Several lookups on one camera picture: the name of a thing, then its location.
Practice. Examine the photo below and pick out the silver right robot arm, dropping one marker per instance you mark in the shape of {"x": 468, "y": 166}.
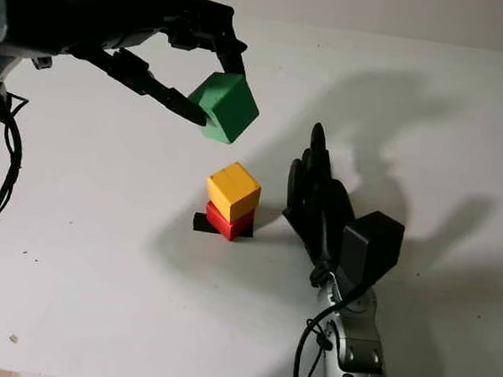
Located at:
{"x": 360, "y": 348}

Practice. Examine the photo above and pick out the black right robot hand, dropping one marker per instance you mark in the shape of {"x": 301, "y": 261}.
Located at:
{"x": 321, "y": 214}

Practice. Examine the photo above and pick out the yellow wooden block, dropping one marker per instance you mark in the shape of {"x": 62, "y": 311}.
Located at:
{"x": 233, "y": 189}

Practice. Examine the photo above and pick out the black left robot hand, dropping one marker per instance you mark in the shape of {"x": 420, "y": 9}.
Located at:
{"x": 108, "y": 7}

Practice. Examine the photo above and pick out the black tape patch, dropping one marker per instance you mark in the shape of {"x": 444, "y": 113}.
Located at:
{"x": 199, "y": 223}

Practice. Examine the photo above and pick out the red wooden block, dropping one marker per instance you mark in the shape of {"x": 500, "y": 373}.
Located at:
{"x": 229, "y": 229}

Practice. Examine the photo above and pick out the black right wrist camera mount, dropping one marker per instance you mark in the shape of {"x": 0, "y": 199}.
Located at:
{"x": 376, "y": 246}

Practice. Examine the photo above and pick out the green wooden block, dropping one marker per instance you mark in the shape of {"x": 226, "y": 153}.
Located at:
{"x": 230, "y": 107}

